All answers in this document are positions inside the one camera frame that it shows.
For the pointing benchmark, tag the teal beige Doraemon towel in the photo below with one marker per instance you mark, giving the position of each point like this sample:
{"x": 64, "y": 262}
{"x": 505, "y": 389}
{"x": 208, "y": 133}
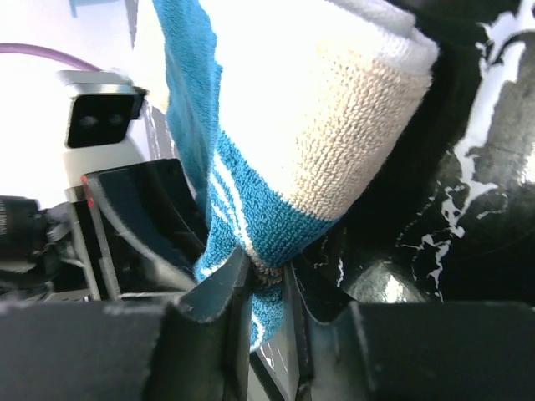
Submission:
{"x": 283, "y": 112}

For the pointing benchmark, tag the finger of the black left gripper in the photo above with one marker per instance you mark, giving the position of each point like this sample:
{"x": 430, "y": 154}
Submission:
{"x": 148, "y": 227}

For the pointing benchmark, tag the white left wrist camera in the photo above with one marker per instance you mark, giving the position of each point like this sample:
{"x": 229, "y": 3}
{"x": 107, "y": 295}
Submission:
{"x": 100, "y": 106}

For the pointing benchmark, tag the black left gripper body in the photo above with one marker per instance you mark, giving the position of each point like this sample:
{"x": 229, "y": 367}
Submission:
{"x": 40, "y": 255}

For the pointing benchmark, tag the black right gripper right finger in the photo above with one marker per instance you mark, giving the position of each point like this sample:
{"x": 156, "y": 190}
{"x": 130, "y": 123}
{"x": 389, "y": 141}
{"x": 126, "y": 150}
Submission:
{"x": 339, "y": 349}

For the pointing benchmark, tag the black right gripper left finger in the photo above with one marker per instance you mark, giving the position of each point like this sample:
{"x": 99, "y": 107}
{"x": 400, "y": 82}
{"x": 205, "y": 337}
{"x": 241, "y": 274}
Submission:
{"x": 194, "y": 348}

